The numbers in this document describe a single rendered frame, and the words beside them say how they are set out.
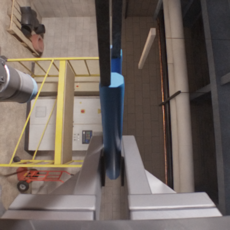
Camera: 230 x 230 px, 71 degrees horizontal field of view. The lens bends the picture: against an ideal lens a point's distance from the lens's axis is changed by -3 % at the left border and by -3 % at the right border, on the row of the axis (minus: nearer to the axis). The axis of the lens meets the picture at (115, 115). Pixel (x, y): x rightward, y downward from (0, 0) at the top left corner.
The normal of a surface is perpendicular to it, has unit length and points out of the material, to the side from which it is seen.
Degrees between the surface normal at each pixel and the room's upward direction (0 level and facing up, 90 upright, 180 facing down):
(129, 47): 90
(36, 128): 92
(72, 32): 90
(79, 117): 90
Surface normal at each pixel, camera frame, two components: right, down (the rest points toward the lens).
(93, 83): 0.00, -0.13
